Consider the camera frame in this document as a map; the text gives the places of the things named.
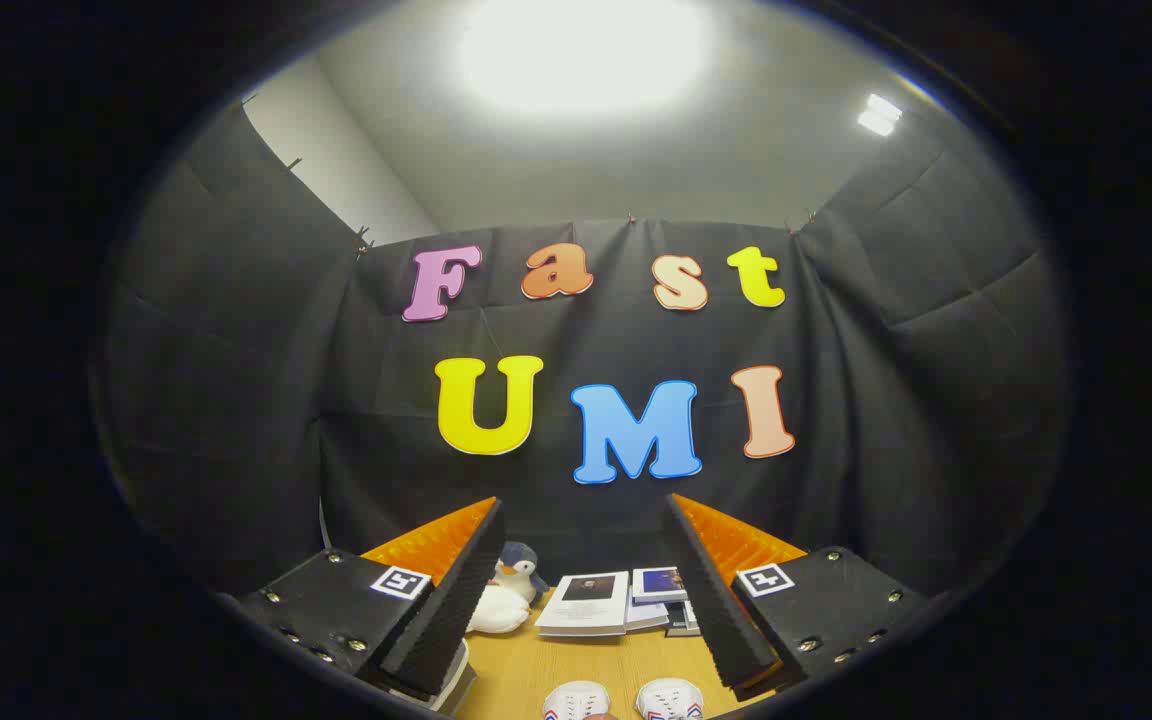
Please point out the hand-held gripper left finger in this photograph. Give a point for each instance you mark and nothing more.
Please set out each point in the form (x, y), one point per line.
(456, 600)

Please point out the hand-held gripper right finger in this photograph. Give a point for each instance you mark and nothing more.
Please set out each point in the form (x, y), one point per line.
(711, 600)

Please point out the white canvas shoe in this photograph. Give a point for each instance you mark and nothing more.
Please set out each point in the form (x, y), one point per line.
(669, 698)
(576, 700)

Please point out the book with blue picture cover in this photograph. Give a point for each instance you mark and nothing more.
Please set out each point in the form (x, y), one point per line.
(658, 582)

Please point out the small ceiling light panel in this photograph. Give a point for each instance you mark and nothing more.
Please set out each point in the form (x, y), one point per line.
(879, 115)

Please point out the plain white book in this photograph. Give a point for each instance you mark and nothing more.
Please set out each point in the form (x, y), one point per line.
(644, 615)

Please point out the grey penguin plush toy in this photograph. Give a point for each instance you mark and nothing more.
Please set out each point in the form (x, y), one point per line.
(518, 560)

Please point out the beige fabric storage box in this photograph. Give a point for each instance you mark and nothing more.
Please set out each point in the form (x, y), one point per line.
(458, 680)

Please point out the white book with dark portrait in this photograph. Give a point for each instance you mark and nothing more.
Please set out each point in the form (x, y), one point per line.
(586, 600)

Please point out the large round ceiling light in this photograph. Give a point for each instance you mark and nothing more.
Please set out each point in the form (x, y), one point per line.
(586, 50)

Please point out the white duck plush toy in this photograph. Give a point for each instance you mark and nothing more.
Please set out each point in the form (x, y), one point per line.
(496, 610)

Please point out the book with pale teal cover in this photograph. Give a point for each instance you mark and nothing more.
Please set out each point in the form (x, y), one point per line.
(691, 615)

